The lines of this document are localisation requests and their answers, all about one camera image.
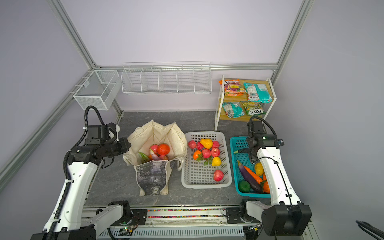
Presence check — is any green Foxs candy bag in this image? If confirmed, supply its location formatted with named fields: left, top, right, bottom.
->
left=241, top=101, right=265, bottom=117

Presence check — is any leafy red twig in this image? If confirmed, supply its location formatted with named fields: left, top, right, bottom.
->
left=197, top=155, right=213, bottom=166

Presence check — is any small orange tangerine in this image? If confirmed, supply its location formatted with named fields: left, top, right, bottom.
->
left=193, top=150, right=202, bottom=161

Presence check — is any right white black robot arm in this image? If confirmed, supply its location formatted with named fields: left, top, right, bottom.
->
left=240, top=116, right=312, bottom=237

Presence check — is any dark eggplant green stem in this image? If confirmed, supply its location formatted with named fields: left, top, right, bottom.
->
left=233, top=148, right=249, bottom=154

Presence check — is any orange bell pepper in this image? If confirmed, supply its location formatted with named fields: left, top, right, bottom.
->
left=262, top=180, right=270, bottom=194

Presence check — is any cream canvas grocery bag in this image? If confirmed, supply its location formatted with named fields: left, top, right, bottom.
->
left=123, top=121, right=188, bottom=197

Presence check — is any red tomato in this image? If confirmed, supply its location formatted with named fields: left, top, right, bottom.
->
left=157, top=144, right=171, bottom=156

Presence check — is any yellow pear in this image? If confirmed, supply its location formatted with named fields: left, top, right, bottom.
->
left=200, top=139, right=213, bottom=149

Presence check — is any yellow lemon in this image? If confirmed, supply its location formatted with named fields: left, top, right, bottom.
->
left=212, top=157, right=222, bottom=167

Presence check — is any green avocado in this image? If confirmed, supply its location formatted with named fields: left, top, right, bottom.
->
left=238, top=180, right=251, bottom=193

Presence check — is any orange carrot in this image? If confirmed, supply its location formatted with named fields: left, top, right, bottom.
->
left=244, top=166, right=263, bottom=185

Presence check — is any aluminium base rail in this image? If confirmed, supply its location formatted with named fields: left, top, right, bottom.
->
left=76, top=205, right=313, bottom=240

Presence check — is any teal snack bag shelf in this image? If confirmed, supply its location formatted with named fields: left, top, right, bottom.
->
left=244, top=83, right=273, bottom=104
left=222, top=102, right=245, bottom=119

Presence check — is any white wooden two-tier shelf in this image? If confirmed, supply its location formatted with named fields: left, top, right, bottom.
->
left=214, top=75, right=277, bottom=133

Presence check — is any small white mesh basket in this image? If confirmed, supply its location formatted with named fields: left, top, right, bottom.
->
left=74, top=70, right=122, bottom=111

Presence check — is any teal snack bag lower shelf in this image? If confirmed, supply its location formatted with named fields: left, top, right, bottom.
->
left=222, top=102, right=245, bottom=119

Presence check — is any orange snack bag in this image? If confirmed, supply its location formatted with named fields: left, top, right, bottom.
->
left=219, top=80, right=246, bottom=97

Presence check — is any long white wire basket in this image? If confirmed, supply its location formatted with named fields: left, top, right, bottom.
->
left=121, top=62, right=212, bottom=94

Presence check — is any yellow vegetable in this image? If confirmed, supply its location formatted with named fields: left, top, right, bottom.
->
left=255, top=163, right=264, bottom=177

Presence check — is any light purple striped eggplant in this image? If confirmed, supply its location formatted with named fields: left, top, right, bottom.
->
left=150, top=149, right=161, bottom=161

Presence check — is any teal snack bag top shelf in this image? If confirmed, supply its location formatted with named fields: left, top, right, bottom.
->
left=244, top=83, right=273, bottom=104

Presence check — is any teal plastic vegetable basket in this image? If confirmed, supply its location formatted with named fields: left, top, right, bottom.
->
left=230, top=137, right=271, bottom=198

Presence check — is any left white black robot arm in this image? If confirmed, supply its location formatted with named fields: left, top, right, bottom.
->
left=31, top=106, right=135, bottom=240

